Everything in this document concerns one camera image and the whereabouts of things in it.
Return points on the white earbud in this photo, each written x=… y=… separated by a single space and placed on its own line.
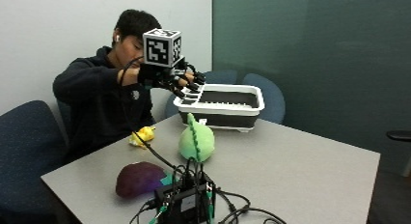
x=118 y=38

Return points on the the person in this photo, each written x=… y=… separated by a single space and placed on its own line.
x=99 y=101

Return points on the white marker cube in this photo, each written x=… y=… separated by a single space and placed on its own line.
x=159 y=47

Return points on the black chair armrest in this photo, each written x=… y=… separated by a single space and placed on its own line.
x=401 y=135

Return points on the green plush toy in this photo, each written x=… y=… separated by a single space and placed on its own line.
x=197 y=140

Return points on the large blue office chair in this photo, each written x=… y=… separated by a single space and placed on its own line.
x=28 y=146

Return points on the yellow plush toy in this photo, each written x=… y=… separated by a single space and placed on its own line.
x=143 y=135

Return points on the purple plush toy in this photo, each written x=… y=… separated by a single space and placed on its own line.
x=139 y=179

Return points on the black electronics box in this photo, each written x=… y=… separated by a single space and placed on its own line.
x=187 y=201

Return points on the white and black dish basin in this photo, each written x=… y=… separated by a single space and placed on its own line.
x=223 y=113

